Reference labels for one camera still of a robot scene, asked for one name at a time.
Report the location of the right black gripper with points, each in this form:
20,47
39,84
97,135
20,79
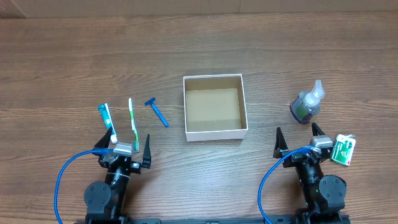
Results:
280,147

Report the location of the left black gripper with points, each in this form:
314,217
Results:
147,154

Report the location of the green white toothbrush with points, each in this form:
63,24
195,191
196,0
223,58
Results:
133,126

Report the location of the clear soap pump bottle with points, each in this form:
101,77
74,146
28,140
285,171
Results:
307,103

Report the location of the green white soap packet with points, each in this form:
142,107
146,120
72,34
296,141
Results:
343,149

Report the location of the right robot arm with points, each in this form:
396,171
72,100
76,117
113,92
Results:
324,194

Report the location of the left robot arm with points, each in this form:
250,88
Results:
105,199

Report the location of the teal white toothpaste tube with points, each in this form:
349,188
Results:
108,122

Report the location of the blue disposable razor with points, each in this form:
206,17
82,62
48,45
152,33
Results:
157,111

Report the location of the white cardboard box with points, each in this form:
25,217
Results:
214,107

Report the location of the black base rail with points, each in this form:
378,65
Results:
278,219

